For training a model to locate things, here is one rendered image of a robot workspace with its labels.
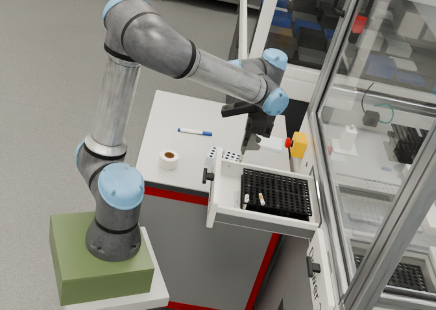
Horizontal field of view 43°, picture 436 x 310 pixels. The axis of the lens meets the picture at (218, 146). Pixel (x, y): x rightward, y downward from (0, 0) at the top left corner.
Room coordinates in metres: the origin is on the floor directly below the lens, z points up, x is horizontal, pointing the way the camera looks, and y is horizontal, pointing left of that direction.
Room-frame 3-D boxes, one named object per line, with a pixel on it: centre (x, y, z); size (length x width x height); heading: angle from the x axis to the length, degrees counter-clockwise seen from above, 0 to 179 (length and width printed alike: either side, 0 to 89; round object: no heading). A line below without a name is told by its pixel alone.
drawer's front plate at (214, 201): (1.42, -0.02, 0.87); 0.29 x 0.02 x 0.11; 6
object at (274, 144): (1.90, -0.19, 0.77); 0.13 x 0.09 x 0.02; 92
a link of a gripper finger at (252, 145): (1.48, -0.10, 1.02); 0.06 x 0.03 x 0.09; 91
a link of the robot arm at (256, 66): (1.43, -0.03, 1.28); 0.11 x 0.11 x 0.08; 38
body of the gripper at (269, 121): (1.50, -0.11, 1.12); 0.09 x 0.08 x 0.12; 91
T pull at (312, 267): (1.13, -0.34, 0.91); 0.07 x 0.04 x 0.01; 6
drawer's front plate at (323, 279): (1.14, -0.37, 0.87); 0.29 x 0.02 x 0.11; 6
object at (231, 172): (1.44, -0.23, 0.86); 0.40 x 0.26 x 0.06; 96
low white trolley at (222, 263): (1.83, 0.00, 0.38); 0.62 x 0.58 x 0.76; 6
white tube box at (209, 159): (1.70, -0.03, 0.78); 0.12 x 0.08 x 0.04; 85
